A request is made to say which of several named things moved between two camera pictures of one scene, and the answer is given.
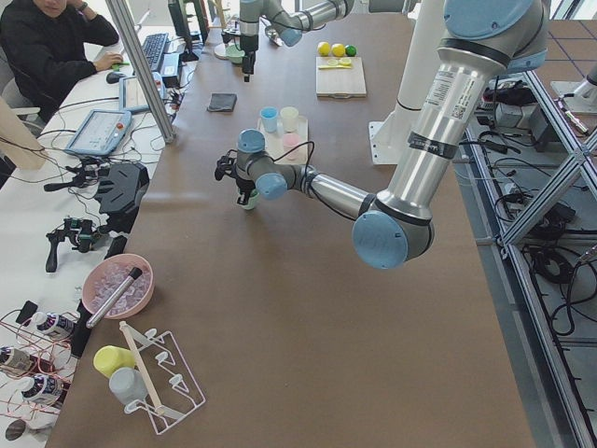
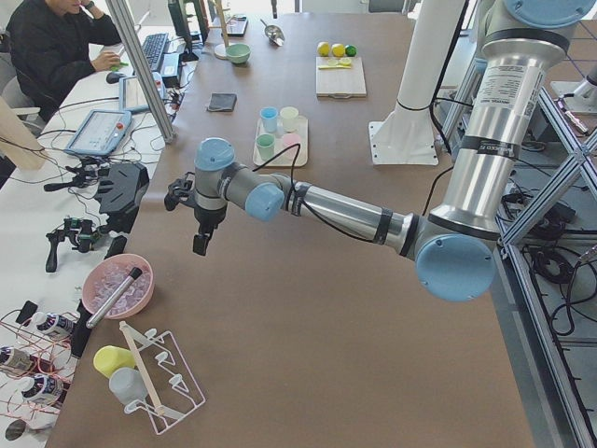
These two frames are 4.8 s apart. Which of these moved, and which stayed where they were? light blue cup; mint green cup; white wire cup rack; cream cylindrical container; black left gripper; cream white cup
Moved: mint green cup; black left gripper
Stayed: light blue cup; cream white cup; cream cylindrical container; white wire cup rack
